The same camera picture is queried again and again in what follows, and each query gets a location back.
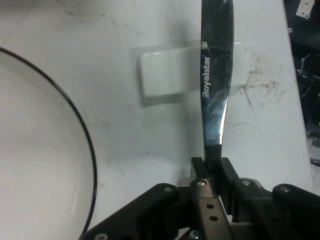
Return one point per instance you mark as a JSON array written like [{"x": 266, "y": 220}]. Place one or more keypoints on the white metal bracket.
[{"x": 303, "y": 8}]

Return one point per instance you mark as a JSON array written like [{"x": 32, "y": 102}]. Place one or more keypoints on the steel table knife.
[{"x": 217, "y": 62}]

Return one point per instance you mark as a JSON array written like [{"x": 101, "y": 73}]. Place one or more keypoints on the white plate with black rim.
[{"x": 37, "y": 140}]

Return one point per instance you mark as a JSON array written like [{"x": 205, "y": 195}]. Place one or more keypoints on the white cutlery rest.
[{"x": 162, "y": 72}]

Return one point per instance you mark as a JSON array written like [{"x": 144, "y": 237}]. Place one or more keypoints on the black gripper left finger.
[{"x": 150, "y": 212}]

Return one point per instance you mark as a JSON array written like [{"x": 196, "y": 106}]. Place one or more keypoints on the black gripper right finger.
[{"x": 275, "y": 215}]

